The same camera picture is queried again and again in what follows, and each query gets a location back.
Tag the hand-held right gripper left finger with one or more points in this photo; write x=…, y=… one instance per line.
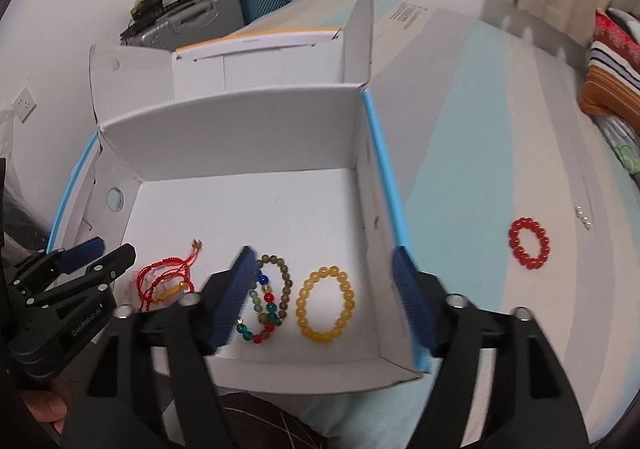
x=230, y=299

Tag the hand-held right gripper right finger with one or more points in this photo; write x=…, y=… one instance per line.
x=412, y=304

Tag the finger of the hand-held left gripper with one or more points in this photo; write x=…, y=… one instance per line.
x=107, y=269
x=82, y=254

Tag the blue and yellow cardboard box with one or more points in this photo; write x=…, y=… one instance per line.
x=250, y=189

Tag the person's left hand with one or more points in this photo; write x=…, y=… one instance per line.
x=47, y=409

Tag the brown leaf-patterned cloth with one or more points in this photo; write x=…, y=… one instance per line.
x=265, y=421

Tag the grey suitcase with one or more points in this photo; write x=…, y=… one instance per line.
x=190, y=21

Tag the floral quilt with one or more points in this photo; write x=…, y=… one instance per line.
x=625, y=149

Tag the striped pillow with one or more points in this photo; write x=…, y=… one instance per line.
x=610, y=69

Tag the white wall socket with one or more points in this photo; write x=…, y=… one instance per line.
x=23, y=104

